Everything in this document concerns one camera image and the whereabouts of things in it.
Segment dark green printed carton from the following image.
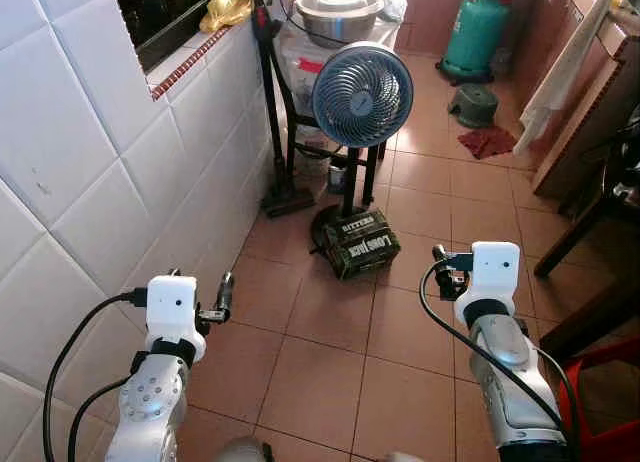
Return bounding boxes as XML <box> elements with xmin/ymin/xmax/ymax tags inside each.
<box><xmin>321</xmin><ymin>209</ymin><xmax>402</xmax><ymax>281</ymax></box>

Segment red floor rag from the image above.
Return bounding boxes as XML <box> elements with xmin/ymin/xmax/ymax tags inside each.
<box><xmin>457</xmin><ymin>125</ymin><xmax>519</xmax><ymax>162</ymax></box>

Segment dark wooden table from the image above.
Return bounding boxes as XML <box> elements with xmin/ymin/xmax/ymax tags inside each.
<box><xmin>533</xmin><ymin>122</ymin><xmax>640</xmax><ymax>363</ymax></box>

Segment small green plastic stool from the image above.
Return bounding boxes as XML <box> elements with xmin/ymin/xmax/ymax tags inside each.
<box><xmin>449</xmin><ymin>82</ymin><xmax>500</xmax><ymax>130</ymax></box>

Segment black stick vacuum cleaner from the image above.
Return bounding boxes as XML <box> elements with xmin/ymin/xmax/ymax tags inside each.
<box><xmin>248</xmin><ymin>0</ymin><xmax>319</xmax><ymax>220</ymax></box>

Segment grey round standing fan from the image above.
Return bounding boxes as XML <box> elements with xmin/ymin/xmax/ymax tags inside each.
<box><xmin>310</xmin><ymin>41</ymin><xmax>415</xmax><ymax>245</ymax></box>

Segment red plastic chair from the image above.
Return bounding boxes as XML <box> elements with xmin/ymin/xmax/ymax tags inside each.
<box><xmin>556</xmin><ymin>336</ymin><xmax>640</xmax><ymax>462</ymax></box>

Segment brown wooden cabinet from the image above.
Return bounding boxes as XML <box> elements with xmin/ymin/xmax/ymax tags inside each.
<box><xmin>515</xmin><ymin>0</ymin><xmax>640</xmax><ymax>201</ymax></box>

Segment green gas cylinder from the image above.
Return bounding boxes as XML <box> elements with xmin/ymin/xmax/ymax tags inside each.
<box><xmin>441</xmin><ymin>0</ymin><xmax>512</xmax><ymax>85</ymax></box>

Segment white hanging towel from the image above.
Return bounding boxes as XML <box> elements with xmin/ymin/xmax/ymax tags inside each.
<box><xmin>512</xmin><ymin>0</ymin><xmax>623</xmax><ymax>159</ymax></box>

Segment white plastic storage box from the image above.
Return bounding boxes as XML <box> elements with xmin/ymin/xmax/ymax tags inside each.
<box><xmin>268</xmin><ymin>0</ymin><xmax>409</xmax><ymax>148</ymax></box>

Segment steel pot with lid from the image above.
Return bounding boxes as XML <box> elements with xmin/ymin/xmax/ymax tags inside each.
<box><xmin>294</xmin><ymin>0</ymin><xmax>387</xmax><ymax>49</ymax></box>

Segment yellow cloth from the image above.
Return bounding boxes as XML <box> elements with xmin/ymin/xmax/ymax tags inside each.
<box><xmin>199</xmin><ymin>0</ymin><xmax>255</xmax><ymax>34</ymax></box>

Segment black gas stove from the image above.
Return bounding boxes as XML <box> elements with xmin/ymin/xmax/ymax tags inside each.
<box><xmin>110</xmin><ymin>0</ymin><xmax>217</xmax><ymax>75</ymax></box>

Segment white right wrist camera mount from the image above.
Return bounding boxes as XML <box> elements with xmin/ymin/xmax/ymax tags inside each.
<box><xmin>454</xmin><ymin>242</ymin><xmax>522</xmax><ymax>328</ymax></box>

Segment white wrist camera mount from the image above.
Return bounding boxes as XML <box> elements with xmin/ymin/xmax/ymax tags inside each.
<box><xmin>454</xmin><ymin>242</ymin><xmax>522</xmax><ymax>328</ymax></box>
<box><xmin>145</xmin><ymin>270</ymin><xmax>207</xmax><ymax>363</ymax></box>

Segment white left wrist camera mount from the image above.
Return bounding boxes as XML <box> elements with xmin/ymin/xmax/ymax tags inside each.
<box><xmin>145</xmin><ymin>270</ymin><xmax>207</xmax><ymax>363</ymax></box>

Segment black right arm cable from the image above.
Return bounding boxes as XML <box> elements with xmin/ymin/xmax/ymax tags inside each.
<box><xmin>418</xmin><ymin>258</ymin><xmax>583</xmax><ymax>459</ymax></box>

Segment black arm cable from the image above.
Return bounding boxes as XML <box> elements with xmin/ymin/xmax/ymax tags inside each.
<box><xmin>418</xmin><ymin>258</ymin><xmax>583</xmax><ymax>459</ymax></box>
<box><xmin>42</xmin><ymin>290</ymin><xmax>149</xmax><ymax>462</ymax></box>

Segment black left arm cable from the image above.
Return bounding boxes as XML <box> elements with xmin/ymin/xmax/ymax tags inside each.
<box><xmin>42</xmin><ymin>290</ymin><xmax>149</xmax><ymax>462</ymax></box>

